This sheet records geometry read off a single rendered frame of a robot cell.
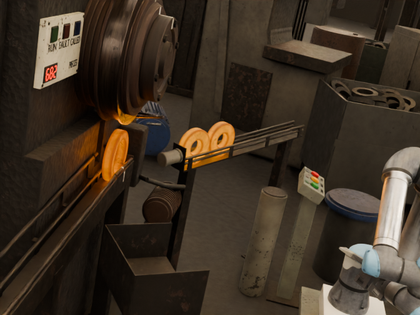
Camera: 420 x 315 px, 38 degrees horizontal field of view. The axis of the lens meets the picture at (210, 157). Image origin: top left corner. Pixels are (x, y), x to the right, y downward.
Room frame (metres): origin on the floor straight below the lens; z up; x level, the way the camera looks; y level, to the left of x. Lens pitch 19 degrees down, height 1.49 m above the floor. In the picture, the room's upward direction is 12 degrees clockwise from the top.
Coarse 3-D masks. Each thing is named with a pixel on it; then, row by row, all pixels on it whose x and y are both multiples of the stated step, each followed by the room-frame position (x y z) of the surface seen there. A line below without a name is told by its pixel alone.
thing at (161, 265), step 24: (120, 240) 1.53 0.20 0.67; (144, 240) 1.57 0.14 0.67; (168, 240) 1.60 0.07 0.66; (120, 264) 1.37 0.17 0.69; (144, 264) 1.54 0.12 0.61; (168, 264) 1.57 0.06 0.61; (120, 288) 1.35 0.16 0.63; (144, 288) 1.30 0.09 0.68; (168, 288) 1.33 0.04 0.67; (192, 288) 1.36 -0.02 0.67; (144, 312) 1.30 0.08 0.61; (168, 312) 1.33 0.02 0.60; (192, 312) 1.37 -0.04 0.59
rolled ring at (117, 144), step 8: (112, 136) 1.93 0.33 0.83; (120, 136) 1.94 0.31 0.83; (112, 144) 1.91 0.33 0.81; (120, 144) 2.03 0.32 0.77; (104, 152) 1.89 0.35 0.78; (112, 152) 1.89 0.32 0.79; (120, 152) 2.04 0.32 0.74; (104, 160) 1.89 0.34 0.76; (112, 160) 1.89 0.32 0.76; (120, 160) 2.03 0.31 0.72; (104, 168) 1.89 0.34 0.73; (112, 168) 1.91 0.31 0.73; (104, 176) 1.90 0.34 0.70
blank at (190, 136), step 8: (192, 128) 2.39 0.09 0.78; (184, 136) 2.35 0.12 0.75; (192, 136) 2.35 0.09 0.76; (200, 136) 2.39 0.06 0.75; (208, 136) 2.42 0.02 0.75; (184, 144) 2.33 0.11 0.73; (200, 144) 2.41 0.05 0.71; (208, 144) 2.43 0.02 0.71; (192, 152) 2.40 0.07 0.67; (200, 152) 2.40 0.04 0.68
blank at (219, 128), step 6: (216, 126) 2.47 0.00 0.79; (222, 126) 2.48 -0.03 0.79; (228, 126) 2.51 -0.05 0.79; (210, 132) 2.46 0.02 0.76; (216, 132) 2.46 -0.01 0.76; (222, 132) 2.49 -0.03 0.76; (228, 132) 2.52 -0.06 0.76; (234, 132) 2.55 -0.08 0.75; (210, 138) 2.44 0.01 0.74; (216, 138) 2.46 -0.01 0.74; (222, 138) 2.54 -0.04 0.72; (228, 138) 2.52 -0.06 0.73; (210, 144) 2.44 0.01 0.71; (216, 144) 2.47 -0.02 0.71; (222, 144) 2.52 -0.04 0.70; (228, 144) 2.53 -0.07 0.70; (210, 150) 2.45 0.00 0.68; (222, 150) 2.51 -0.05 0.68; (216, 156) 2.48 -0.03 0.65
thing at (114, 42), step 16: (128, 0) 1.84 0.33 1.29; (112, 16) 1.80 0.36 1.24; (128, 16) 1.79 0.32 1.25; (112, 32) 1.77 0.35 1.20; (128, 32) 1.78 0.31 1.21; (112, 48) 1.76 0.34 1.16; (112, 64) 1.75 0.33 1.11; (112, 80) 1.76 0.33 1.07; (112, 96) 1.78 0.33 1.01; (112, 112) 1.83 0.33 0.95
